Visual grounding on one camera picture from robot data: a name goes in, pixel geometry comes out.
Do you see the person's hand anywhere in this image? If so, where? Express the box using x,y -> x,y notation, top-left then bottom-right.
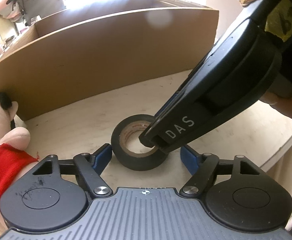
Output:
260,92 -> 292,119

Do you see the black electrical tape roll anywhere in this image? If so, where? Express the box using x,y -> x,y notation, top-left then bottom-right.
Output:
111,114 -> 168,171

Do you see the brown cardboard box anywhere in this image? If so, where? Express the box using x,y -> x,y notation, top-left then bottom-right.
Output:
0,0 -> 219,120

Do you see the plush doll red shirt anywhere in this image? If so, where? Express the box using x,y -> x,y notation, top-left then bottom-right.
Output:
0,92 -> 40,228

